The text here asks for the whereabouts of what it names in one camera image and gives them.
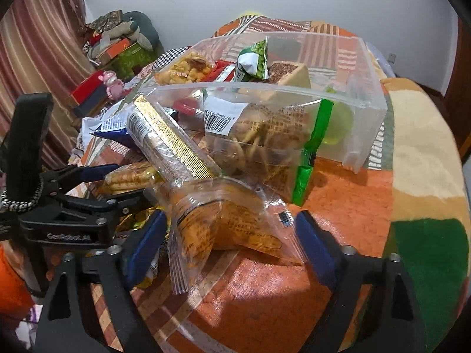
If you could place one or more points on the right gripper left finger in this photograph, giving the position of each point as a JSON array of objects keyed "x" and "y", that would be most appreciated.
[{"x": 69, "y": 321}]

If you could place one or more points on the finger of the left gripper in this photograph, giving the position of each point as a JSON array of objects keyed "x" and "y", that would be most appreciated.
[
  {"x": 68, "y": 177},
  {"x": 129, "y": 202}
]

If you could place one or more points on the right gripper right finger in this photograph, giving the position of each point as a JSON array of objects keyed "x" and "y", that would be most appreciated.
[{"x": 392, "y": 320}]

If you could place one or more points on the clear bag orange crackers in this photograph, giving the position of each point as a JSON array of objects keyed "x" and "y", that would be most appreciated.
[{"x": 224, "y": 214}]

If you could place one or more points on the green-edged clear cookie bag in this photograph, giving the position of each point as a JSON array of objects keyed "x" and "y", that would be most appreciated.
[{"x": 273, "y": 143}]

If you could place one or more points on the clear plastic storage bin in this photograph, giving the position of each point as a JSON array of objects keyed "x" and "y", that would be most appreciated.
[{"x": 339, "y": 67}]

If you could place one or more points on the cake loaf brown print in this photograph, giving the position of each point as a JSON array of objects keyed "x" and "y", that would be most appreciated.
[{"x": 288, "y": 73}]

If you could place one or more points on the biscuit roll pack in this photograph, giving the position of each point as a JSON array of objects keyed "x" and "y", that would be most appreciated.
[{"x": 134, "y": 176}]

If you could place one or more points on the orange sleeve forearm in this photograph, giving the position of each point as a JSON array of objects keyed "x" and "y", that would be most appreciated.
[{"x": 16, "y": 300}]

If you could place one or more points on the gold silver cracker pack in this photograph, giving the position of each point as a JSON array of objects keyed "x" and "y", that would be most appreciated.
[{"x": 166, "y": 145}]

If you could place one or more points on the white crumpled plastic bag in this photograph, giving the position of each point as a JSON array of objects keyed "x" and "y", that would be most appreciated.
[{"x": 87, "y": 128}]

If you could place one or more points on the blue white snack packet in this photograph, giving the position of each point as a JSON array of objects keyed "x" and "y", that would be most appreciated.
[{"x": 114, "y": 128}]

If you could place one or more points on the red and black box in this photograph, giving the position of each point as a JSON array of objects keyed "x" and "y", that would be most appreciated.
[{"x": 89, "y": 97}]

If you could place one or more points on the pink plush toy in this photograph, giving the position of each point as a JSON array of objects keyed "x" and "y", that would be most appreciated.
[{"x": 113, "y": 85}]

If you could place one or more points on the striped red beige curtain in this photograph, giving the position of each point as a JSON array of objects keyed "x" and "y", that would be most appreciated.
[{"x": 41, "y": 51}]

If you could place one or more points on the pile of clothes and boxes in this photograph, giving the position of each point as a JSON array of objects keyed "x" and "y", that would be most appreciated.
[{"x": 122, "y": 42}]

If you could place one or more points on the fried snack clear bag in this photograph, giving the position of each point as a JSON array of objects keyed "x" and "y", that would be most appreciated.
[{"x": 189, "y": 68}]

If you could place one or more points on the red snack packet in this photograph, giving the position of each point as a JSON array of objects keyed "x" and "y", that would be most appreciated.
[{"x": 223, "y": 71}]

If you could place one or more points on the green white snack packet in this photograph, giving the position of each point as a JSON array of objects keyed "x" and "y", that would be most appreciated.
[{"x": 251, "y": 63}]

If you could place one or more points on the white wall socket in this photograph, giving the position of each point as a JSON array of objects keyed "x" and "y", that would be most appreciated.
[{"x": 391, "y": 58}]

